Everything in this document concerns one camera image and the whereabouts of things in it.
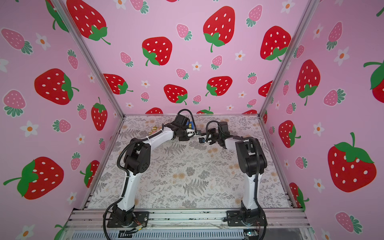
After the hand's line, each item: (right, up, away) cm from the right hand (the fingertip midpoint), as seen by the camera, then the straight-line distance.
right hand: (200, 131), depth 100 cm
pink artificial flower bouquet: (-34, +1, +6) cm, 34 cm away
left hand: (-8, 0, +4) cm, 9 cm away
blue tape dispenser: (-6, +4, -12) cm, 14 cm away
